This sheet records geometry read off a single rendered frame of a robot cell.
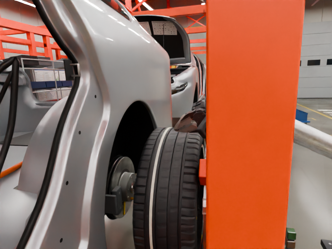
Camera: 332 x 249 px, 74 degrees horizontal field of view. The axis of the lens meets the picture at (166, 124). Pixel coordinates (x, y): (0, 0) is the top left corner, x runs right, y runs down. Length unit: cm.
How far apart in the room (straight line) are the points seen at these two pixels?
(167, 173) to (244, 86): 51
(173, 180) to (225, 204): 36
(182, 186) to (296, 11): 61
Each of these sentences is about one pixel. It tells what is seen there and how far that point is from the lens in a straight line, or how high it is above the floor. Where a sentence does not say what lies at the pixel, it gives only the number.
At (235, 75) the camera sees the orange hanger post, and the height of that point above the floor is 142.
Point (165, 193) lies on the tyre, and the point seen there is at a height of 101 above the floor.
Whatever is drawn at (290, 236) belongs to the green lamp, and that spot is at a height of 64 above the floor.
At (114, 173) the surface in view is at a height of 97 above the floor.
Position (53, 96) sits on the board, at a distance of 707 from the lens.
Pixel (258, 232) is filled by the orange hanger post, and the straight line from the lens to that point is 55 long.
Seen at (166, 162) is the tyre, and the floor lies 110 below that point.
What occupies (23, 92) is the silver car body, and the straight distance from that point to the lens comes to 285.
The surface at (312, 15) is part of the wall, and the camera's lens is 1494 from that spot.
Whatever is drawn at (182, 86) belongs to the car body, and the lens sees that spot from 363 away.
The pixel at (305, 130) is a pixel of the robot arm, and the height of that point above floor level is 120.
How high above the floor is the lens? 142
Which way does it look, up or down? 12 degrees down
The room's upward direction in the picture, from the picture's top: 2 degrees counter-clockwise
